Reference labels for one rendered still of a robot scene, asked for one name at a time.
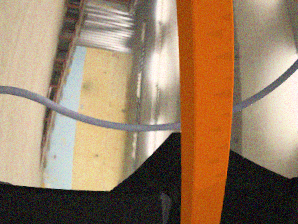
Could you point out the grey wire frame on two posts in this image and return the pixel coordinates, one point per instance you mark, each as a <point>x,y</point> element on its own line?
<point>137,127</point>

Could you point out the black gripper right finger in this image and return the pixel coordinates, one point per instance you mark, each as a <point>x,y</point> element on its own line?
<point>255,195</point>

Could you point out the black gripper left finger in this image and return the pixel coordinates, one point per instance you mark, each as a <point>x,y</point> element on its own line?
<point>152,195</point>

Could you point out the orange handle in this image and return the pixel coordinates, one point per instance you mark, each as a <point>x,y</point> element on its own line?
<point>205,50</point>

